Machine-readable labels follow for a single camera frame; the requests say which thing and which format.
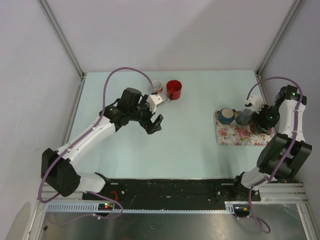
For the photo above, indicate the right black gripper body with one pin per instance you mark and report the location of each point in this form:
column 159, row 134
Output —
column 268, row 115

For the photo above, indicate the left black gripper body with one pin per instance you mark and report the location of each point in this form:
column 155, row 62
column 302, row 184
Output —
column 145, row 113

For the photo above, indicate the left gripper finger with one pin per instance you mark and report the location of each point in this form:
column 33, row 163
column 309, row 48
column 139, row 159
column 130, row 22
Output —
column 156, row 125
column 148, row 129

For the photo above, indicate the red mug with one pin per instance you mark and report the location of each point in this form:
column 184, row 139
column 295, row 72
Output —
column 173, row 89

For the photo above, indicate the brown patterned mug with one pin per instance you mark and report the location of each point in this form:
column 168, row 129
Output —
column 255, row 129

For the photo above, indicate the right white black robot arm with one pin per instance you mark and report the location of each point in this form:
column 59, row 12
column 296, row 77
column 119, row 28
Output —
column 286, row 152

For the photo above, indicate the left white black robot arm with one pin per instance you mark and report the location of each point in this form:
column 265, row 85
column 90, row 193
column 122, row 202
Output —
column 59, row 168

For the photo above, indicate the grey mug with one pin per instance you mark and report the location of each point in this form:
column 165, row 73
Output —
column 244, row 117

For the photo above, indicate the pink white mug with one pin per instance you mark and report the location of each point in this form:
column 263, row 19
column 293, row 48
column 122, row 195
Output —
column 158, row 86

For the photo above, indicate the blue mug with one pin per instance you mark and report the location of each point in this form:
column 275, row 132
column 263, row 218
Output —
column 226, row 116

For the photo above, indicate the floral tray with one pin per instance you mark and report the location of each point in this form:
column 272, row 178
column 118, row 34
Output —
column 236, row 135

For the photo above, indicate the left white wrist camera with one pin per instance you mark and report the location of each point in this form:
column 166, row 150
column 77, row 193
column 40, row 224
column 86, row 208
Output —
column 154, row 101

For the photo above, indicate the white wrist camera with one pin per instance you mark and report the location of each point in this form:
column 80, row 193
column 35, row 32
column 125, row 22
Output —
column 254, row 103
column 154, row 101

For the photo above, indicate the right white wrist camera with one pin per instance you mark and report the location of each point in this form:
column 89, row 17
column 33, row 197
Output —
column 254, row 103

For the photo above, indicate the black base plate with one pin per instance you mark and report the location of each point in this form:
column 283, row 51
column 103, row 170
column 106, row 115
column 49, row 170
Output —
column 174, row 194

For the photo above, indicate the right aluminium frame post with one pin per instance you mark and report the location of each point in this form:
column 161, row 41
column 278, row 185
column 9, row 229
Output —
column 281, row 32

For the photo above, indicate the aluminium frame post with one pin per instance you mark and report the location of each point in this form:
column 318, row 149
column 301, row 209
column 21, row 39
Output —
column 58, row 31
column 281, row 32

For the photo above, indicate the left aluminium frame post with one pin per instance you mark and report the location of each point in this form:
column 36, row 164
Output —
column 58, row 31

